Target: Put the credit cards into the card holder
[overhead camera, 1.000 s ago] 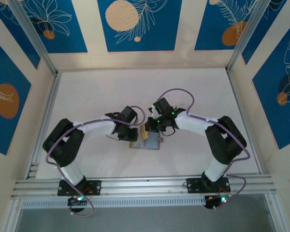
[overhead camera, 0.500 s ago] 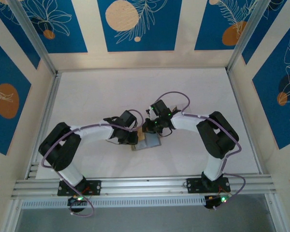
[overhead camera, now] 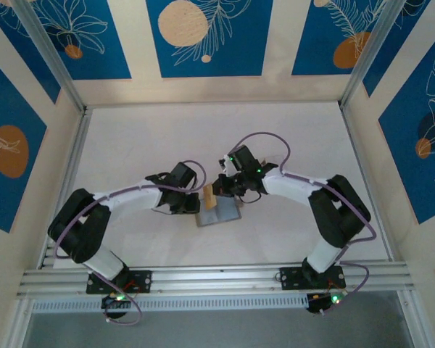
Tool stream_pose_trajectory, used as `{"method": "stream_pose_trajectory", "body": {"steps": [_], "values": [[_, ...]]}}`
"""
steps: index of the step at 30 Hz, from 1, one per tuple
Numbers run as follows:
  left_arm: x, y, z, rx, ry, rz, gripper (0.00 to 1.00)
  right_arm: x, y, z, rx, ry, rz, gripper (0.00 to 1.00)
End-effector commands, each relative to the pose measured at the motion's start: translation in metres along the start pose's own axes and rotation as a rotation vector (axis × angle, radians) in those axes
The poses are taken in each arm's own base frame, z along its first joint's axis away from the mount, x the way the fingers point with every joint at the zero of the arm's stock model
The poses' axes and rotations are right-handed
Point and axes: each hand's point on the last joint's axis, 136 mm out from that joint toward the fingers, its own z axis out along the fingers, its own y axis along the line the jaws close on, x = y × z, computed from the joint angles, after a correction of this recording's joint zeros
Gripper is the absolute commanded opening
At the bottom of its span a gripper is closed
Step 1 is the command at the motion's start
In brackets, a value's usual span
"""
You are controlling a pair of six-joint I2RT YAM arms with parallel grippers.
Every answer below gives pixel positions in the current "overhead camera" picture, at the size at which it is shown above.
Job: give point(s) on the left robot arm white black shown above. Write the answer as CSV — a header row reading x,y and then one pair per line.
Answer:
x,y
137,197

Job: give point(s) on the grey card holder wallet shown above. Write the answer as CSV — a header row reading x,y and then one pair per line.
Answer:
x,y
221,214

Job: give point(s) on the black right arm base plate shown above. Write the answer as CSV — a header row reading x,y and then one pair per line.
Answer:
x,y
293,279

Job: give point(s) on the black left controller board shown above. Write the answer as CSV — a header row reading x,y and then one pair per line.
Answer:
x,y
113,301

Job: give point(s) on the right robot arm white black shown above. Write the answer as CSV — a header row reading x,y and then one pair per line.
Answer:
x,y
290,186

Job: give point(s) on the aluminium side rail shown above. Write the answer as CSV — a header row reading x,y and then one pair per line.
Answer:
x,y
369,188
67,181

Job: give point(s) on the aluminium frame post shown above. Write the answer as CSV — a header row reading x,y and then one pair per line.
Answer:
x,y
369,54
50,54

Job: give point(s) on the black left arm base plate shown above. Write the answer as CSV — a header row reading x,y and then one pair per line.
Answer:
x,y
101,282

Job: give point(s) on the black right controller board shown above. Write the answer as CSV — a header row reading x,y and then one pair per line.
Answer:
x,y
319,305

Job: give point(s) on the aluminium front rail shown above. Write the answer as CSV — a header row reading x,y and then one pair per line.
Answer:
x,y
217,279

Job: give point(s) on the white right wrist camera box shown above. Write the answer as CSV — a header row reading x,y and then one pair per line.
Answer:
x,y
224,162

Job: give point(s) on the black controller board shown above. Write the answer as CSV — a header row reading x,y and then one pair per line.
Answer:
x,y
319,305
113,301

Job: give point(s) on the small wooden block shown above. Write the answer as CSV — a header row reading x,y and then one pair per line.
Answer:
x,y
210,196

